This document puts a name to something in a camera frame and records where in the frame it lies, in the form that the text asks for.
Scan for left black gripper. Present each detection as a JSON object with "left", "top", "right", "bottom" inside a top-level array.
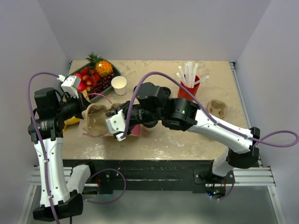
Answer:
[{"left": 55, "top": 91, "right": 98, "bottom": 120}]

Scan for white paper cup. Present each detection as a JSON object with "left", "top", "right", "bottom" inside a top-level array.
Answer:
[
  {"left": 142, "top": 121, "right": 158, "bottom": 133},
  {"left": 111, "top": 76, "right": 127, "bottom": 96}
]

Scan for brown paper bag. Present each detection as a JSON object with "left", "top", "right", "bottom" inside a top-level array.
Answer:
[{"left": 77, "top": 93, "right": 141, "bottom": 139}]

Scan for cardboard cup carrier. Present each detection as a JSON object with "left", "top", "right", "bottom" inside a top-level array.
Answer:
[
  {"left": 206, "top": 99, "right": 228, "bottom": 119},
  {"left": 81, "top": 103, "right": 121, "bottom": 138}
]

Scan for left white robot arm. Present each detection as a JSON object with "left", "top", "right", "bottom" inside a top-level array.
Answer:
[{"left": 28, "top": 87, "right": 97, "bottom": 222}]

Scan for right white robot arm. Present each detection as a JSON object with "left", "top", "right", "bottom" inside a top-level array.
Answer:
[{"left": 116, "top": 83, "right": 260, "bottom": 183}]

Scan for yellow chips bag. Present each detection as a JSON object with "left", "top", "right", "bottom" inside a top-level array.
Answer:
[{"left": 62, "top": 92, "right": 91, "bottom": 133}]

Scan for red apple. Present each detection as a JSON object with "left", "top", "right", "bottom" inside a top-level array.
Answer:
[
  {"left": 73, "top": 73, "right": 83, "bottom": 80},
  {"left": 77, "top": 80, "right": 86, "bottom": 92}
]

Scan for grey fruit tray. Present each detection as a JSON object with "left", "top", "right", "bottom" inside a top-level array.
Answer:
[{"left": 69, "top": 59, "right": 121, "bottom": 101}]

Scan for purple grape bunch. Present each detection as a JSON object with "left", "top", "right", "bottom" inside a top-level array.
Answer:
[{"left": 90, "top": 73, "right": 115, "bottom": 93}]

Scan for red straw holder cup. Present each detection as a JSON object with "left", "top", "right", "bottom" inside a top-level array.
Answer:
[{"left": 177, "top": 78, "right": 200, "bottom": 101}]

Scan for white wrapped straws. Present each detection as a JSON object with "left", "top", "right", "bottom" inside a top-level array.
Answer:
[{"left": 176, "top": 62, "right": 209, "bottom": 88}]

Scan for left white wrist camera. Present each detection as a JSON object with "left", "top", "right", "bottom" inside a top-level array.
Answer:
[{"left": 57, "top": 75, "right": 81, "bottom": 98}]

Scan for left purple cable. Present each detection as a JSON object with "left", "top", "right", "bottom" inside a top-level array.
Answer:
[{"left": 28, "top": 71, "right": 127, "bottom": 224}]

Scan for purple cable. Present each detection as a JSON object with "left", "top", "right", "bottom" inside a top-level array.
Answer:
[
  {"left": 121, "top": 71, "right": 299, "bottom": 201},
  {"left": 28, "top": 71, "right": 127, "bottom": 224}
]

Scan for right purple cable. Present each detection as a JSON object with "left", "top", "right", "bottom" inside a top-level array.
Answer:
[{"left": 121, "top": 71, "right": 299, "bottom": 201}]

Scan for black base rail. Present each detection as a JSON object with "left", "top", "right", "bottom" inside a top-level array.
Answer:
[{"left": 63, "top": 159, "right": 243, "bottom": 194}]

